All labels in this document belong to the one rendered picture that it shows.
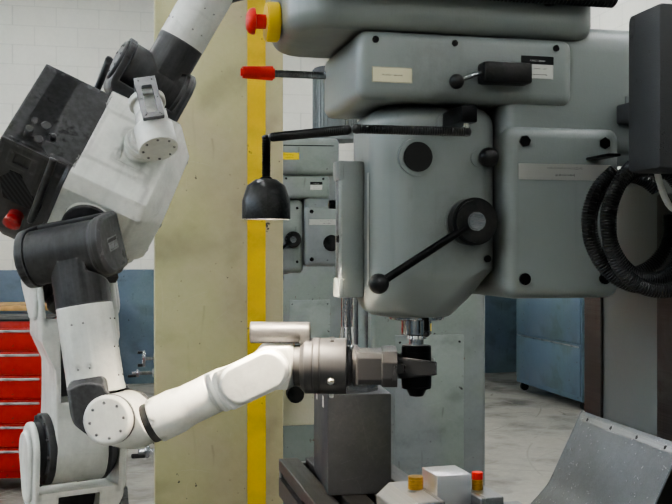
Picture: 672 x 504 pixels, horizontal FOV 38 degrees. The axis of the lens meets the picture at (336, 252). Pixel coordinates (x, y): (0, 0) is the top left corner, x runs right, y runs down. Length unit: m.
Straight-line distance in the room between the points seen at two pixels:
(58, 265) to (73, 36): 9.14
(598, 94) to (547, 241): 0.24
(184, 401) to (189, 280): 1.66
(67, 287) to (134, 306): 8.88
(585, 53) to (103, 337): 0.87
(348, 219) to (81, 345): 0.46
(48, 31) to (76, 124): 8.98
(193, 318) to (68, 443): 1.27
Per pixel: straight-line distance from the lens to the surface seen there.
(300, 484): 1.94
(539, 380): 9.57
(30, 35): 10.73
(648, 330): 1.65
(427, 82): 1.44
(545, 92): 1.51
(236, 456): 3.29
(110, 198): 1.68
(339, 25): 1.43
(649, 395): 1.66
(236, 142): 3.23
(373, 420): 1.83
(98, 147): 1.73
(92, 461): 2.04
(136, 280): 10.47
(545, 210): 1.49
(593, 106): 1.55
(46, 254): 1.62
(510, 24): 1.50
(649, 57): 1.33
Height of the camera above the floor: 1.41
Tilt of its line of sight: level
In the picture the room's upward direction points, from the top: straight up
